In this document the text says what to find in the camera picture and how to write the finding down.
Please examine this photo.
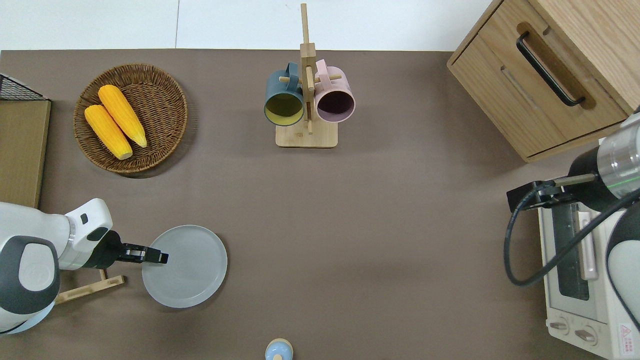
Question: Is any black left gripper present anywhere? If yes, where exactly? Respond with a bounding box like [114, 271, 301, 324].
[89, 229, 170, 271]

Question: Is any white toaster oven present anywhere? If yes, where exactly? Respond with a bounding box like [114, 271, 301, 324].
[537, 137, 640, 360]

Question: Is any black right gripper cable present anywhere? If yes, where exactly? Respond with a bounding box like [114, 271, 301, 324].
[503, 172, 640, 287]

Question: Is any yellow corn cob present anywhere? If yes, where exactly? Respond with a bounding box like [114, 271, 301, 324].
[98, 84, 148, 149]
[84, 104, 134, 161]

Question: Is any dark blue mug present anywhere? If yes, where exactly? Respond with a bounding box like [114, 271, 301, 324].
[264, 62, 305, 127]

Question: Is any silver toaster oven handle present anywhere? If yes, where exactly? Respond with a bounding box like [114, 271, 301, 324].
[577, 211, 599, 281]

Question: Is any blue call bell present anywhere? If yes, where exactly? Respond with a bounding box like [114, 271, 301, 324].
[265, 338, 294, 360]

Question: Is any brown table mat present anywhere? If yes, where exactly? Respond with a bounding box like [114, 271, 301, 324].
[0, 48, 640, 360]

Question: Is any black wire wooden shelf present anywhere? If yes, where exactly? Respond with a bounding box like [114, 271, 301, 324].
[0, 73, 52, 209]

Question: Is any gray plate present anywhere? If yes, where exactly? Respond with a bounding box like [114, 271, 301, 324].
[141, 225, 228, 309]

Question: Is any brown wicker basket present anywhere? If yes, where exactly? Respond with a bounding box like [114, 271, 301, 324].
[73, 63, 189, 174]

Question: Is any wooden mug tree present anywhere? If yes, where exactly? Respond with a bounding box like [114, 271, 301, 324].
[275, 3, 339, 149]

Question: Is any low wooden plate rack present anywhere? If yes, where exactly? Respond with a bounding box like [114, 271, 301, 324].
[54, 269, 126, 305]

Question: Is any black cabinet handle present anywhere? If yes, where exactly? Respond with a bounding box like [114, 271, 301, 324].
[516, 31, 586, 107]

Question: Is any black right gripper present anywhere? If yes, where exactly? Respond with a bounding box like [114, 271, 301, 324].
[506, 178, 577, 214]

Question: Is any pink mug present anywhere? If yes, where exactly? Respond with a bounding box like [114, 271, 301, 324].
[314, 59, 356, 124]

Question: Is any wooden cabinet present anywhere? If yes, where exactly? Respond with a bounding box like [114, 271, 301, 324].
[446, 0, 640, 163]

